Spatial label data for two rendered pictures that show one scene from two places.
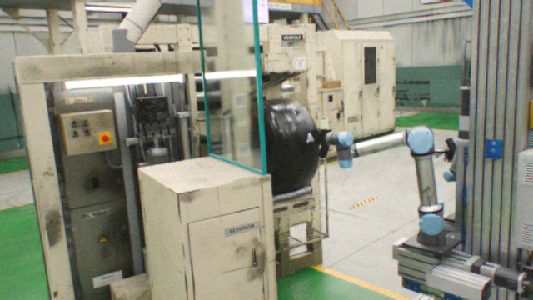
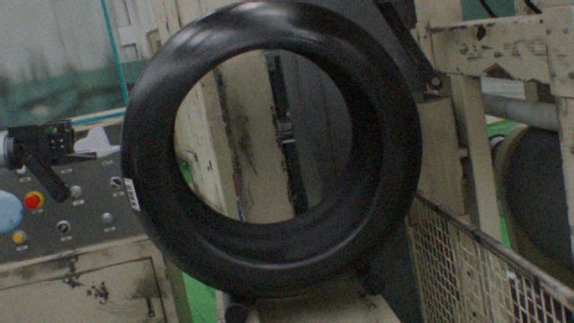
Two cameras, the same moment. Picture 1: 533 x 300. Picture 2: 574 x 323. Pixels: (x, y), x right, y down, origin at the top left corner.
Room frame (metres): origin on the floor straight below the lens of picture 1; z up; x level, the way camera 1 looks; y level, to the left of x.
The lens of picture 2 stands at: (3.42, -1.34, 1.42)
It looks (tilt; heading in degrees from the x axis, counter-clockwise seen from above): 11 degrees down; 115
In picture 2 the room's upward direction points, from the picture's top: 11 degrees counter-clockwise
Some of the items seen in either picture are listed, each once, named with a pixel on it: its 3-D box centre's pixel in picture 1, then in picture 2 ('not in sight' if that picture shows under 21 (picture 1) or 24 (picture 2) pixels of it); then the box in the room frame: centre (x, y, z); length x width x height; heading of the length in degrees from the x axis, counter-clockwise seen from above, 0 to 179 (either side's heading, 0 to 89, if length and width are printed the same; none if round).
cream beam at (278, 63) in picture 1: (262, 64); not in sight; (3.10, -0.02, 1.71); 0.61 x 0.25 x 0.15; 120
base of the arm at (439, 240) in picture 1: (431, 232); not in sight; (2.26, -0.87, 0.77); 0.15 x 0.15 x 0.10
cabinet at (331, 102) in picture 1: (316, 124); not in sight; (7.71, -0.95, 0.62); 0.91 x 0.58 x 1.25; 133
